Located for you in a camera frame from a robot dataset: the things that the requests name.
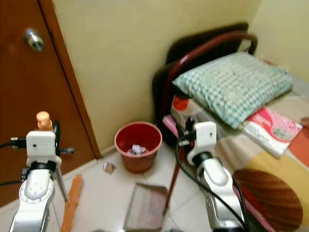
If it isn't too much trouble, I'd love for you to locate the orange broom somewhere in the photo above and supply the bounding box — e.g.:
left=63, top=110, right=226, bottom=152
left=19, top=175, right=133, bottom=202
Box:
left=36, top=111, right=84, bottom=232

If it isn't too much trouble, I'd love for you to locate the grey dustpan with red handle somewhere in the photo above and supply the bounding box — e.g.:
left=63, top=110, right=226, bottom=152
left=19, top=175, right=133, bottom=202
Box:
left=124, top=145, right=185, bottom=232

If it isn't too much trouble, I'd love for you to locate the brown wooden door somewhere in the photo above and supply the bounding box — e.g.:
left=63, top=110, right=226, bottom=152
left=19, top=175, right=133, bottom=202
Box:
left=0, top=0, right=101, bottom=190

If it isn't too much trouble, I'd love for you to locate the crumpled white paper scrap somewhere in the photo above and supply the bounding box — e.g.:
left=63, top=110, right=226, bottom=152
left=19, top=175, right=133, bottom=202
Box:
left=127, top=144, right=147, bottom=155

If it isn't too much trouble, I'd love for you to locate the dark wooden headboard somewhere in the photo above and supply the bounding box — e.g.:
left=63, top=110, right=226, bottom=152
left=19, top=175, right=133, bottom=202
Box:
left=152, top=22, right=258, bottom=145

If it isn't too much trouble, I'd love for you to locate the red plastic waste bin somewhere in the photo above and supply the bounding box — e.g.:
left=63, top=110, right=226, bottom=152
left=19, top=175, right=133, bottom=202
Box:
left=114, top=121, right=163, bottom=174

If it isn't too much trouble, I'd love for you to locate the green checkered pillow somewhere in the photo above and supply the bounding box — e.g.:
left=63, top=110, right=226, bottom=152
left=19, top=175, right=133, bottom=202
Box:
left=172, top=51, right=294, bottom=130

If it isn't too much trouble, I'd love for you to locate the small grey paper scrap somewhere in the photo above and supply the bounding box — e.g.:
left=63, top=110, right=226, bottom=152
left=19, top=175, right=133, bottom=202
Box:
left=102, top=162, right=116, bottom=174

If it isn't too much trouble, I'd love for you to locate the red and white printed package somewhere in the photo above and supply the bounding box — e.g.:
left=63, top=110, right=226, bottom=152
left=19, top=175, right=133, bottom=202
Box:
left=241, top=106, right=303, bottom=159

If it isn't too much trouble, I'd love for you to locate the silver round door knob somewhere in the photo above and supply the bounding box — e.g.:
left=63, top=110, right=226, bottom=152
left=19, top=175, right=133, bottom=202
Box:
left=23, top=28, right=45, bottom=52

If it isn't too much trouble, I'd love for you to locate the bed with patterned sheet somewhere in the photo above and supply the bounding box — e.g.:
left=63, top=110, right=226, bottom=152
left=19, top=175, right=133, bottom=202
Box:
left=162, top=77, right=309, bottom=232

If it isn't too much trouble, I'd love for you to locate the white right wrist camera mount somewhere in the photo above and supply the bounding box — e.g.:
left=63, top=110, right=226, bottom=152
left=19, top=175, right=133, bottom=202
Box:
left=193, top=121, right=217, bottom=154

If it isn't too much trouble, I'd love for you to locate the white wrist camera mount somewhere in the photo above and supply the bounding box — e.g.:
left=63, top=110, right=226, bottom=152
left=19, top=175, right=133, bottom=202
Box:
left=193, top=121, right=217, bottom=154
left=26, top=130, right=62, bottom=167

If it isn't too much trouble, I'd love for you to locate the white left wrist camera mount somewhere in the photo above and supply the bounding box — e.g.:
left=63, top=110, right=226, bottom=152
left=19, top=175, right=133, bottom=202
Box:
left=26, top=130, right=62, bottom=167

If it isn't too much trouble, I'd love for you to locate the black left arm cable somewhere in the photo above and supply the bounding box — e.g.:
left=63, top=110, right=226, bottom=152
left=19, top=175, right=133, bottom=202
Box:
left=0, top=137, right=28, bottom=188

